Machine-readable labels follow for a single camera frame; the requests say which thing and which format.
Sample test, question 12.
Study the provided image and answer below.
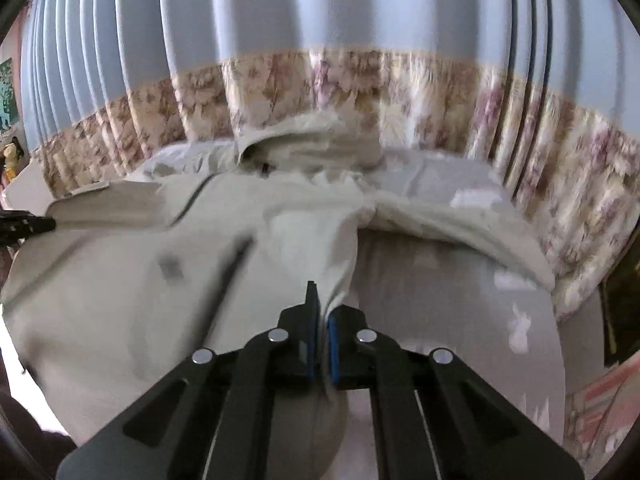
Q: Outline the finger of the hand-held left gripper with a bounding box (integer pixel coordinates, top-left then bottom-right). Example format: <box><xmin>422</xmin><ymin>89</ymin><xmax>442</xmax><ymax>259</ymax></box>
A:
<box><xmin>0</xmin><ymin>211</ymin><xmax>57</xmax><ymax>249</ymax></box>

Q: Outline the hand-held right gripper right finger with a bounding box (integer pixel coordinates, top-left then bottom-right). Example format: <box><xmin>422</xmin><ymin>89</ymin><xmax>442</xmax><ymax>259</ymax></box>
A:
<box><xmin>326</xmin><ymin>305</ymin><xmax>585</xmax><ymax>480</ymax></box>

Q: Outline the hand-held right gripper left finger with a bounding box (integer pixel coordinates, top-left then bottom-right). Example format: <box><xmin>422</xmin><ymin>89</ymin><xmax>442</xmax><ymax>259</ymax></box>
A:
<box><xmin>56</xmin><ymin>280</ymin><xmax>326</xmax><ymax>480</ymax></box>

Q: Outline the beige jacket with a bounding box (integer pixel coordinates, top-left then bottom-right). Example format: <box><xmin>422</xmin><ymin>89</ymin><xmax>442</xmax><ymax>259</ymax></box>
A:
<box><xmin>0</xmin><ymin>112</ymin><xmax>557</xmax><ymax>480</ymax></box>

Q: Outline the yellow stuffed toy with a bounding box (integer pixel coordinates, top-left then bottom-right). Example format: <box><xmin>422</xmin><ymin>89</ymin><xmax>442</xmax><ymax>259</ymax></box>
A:
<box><xmin>0</xmin><ymin>140</ymin><xmax>27</xmax><ymax>187</ymax></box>

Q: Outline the grey printed bed sheet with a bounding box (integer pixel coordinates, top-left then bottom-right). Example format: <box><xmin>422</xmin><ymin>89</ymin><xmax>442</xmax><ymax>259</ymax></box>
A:
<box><xmin>0</xmin><ymin>140</ymin><xmax>568</xmax><ymax>480</ymax></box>

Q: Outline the pink striped cloth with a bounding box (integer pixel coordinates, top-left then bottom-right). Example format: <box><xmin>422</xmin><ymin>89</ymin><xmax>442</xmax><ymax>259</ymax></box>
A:
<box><xmin>565</xmin><ymin>365</ymin><xmax>637</xmax><ymax>476</ymax></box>

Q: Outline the dark framed object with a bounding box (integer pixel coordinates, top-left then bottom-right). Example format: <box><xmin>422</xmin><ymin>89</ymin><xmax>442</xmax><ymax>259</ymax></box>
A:
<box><xmin>600</xmin><ymin>255</ymin><xmax>640</xmax><ymax>367</ymax></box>

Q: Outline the blue curtain with floral border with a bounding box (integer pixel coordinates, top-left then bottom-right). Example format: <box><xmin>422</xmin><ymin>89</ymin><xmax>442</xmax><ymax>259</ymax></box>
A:
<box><xmin>15</xmin><ymin>0</ymin><xmax>640</xmax><ymax>323</ymax></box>

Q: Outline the green wall poster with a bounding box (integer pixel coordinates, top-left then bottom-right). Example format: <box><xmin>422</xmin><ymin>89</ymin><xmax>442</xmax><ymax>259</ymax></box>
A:
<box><xmin>0</xmin><ymin>57</ymin><xmax>21</xmax><ymax>137</ymax></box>

